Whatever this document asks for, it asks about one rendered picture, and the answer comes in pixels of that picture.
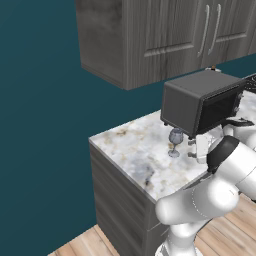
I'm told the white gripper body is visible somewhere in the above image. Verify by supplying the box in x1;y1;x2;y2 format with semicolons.
194;131;220;165

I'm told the clear wine glass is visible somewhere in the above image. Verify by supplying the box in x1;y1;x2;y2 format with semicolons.
167;127;186;159

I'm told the dark grey toaster oven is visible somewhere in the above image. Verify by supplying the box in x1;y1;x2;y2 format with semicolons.
160;69;248;140

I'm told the small white and brown object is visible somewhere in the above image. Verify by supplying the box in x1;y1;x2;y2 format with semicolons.
205;65;223;73

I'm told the black hob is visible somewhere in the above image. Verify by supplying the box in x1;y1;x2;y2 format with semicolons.
244;73;256;92

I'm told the grey wood base cabinet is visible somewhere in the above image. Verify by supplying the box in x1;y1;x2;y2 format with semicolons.
88;138;178;256

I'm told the wide grey cupboard door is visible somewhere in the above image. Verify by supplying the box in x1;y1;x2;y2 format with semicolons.
127;0;205;90

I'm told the narrow grey cupboard door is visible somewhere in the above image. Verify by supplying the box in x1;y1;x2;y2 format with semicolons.
199;0;256;69

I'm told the silver cupboard door handle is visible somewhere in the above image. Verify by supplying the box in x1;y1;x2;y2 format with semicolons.
196;4;211;59
207;3;222;56

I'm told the grey wood wall cupboard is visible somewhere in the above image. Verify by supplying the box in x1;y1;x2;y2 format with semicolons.
74;0;256;91

